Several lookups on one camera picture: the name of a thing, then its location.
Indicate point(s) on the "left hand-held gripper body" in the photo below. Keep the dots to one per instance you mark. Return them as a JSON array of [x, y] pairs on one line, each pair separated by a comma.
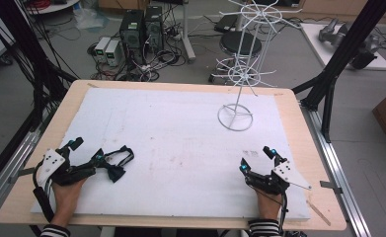
[[58, 169]]

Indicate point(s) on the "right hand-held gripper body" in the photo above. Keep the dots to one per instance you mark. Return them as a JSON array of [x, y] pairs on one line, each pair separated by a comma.
[[271, 181]]

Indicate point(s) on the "black bow tie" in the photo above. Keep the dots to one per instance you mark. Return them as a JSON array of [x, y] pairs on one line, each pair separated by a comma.
[[115, 171]]

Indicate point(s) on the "person's right hand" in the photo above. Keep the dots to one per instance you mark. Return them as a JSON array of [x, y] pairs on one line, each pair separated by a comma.
[[268, 205]]

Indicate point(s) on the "person's left hand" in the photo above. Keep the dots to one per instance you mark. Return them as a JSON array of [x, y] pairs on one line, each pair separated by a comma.
[[67, 197]]

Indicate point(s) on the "metal clamp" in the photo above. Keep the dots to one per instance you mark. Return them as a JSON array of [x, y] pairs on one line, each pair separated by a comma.
[[24, 172], [329, 186]]

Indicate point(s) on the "strip of tape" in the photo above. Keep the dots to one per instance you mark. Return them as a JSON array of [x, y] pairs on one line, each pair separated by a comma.
[[318, 212]]

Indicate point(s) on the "white foam mat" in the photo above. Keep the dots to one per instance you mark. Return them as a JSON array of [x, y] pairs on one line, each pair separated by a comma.
[[180, 158]]

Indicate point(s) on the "grey power supply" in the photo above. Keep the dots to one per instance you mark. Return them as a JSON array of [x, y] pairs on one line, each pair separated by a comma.
[[112, 52], [101, 47]]

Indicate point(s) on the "black round stool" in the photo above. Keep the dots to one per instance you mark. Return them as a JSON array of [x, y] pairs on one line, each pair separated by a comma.
[[235, 42]]

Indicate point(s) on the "white floor board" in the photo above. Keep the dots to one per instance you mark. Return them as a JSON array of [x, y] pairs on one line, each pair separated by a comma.
[[317, 42]]

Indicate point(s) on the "black computer tower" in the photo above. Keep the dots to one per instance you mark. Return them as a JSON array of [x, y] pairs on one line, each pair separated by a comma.
[[133, 34], [154, 28]]

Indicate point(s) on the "clear plastic bag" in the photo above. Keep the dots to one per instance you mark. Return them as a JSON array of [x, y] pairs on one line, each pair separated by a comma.
[[90, 18]]

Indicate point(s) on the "black flat case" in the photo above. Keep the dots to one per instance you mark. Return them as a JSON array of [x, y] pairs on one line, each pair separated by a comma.
[[226, 23]]

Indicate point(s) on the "round white table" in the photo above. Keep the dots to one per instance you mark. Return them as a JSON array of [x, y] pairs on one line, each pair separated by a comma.
[[54, 6]]

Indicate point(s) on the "grey desk leg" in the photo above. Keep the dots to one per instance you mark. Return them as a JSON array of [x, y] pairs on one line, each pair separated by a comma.
[[188, 36]]

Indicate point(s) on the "aluminium rail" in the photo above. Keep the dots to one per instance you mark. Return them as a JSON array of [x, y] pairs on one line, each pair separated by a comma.
[[337, 164], [13, 164]]

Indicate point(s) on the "black frame strut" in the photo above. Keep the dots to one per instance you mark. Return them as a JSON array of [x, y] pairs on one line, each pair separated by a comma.
[[342, 52], [32, 56]]

